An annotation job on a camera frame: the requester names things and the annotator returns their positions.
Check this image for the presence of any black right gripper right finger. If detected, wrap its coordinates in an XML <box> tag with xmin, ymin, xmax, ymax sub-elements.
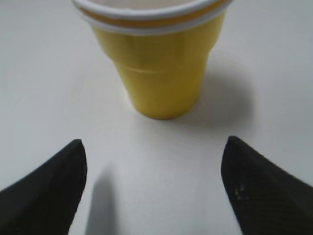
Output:
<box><xmin>221</xmin><ymin>136</ymin><xmax>313</xmax><ymax>235</ymax></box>

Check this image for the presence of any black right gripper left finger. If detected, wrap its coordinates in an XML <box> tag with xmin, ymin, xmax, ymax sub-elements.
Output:
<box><xmin>0</xmin><ymin>140</ymin><xmax>87</xmax><ymax>235</ymax></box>

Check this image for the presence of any yellow paper cup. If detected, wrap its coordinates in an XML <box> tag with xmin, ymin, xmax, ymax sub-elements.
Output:
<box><xmin>73</xmin><ymin>0</ymin><xmax>230</xmax><ymax>119</ymax></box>

